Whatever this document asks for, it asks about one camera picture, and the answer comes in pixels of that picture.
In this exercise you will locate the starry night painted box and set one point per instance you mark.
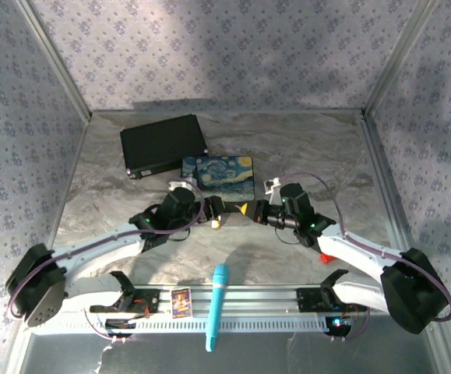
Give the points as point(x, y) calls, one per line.
point(225, 177)

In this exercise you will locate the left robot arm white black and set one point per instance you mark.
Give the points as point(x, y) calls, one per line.
point(92, 255)

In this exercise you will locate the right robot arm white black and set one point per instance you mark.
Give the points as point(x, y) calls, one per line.
point(357, 253)

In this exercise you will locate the small red block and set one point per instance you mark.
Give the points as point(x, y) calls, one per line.
point(328, 258)

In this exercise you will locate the black ribbed metal case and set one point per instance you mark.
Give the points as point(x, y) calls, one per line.
point(159, 144)

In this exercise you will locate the blue marker pen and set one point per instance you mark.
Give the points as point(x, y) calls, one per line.
point(217, 304)

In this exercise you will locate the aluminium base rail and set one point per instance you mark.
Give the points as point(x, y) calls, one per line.
point(256, 298)

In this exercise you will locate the aluminium frame post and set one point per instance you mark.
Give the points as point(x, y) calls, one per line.
point(398, 58)
point(53, 62)

